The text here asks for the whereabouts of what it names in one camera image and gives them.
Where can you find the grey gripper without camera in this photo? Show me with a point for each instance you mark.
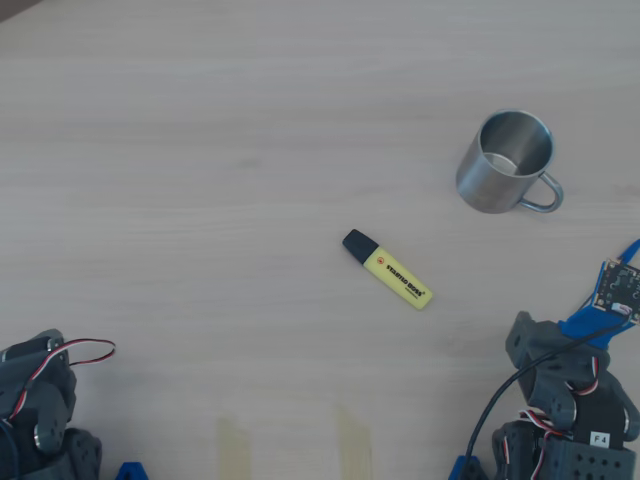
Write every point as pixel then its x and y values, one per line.
pixel 35 361

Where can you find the grey gripper with camera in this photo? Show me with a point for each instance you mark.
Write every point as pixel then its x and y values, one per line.
pixel 526 344

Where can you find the yellow Stabilo Boss highlighter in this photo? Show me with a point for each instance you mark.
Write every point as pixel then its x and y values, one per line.
pixel 400 280

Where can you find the beige masking tape strip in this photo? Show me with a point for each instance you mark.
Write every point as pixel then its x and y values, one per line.
pixel 232 450
pixel 357 450

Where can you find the grey robot arm without camera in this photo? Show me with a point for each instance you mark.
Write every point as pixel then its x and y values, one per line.
pixel 50 400

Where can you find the blue printed camera mount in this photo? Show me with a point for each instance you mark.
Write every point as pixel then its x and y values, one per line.
pixel 585 330

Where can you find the bare wrist camera circuit board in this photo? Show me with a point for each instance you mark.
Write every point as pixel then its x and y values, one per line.
pixel 620 285

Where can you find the grey robot arm with camera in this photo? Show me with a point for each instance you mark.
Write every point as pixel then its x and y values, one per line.
pixel 595 460

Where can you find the blue printed arm base plate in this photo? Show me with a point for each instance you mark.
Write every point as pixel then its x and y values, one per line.
pixel 132 472
pixel 465 470

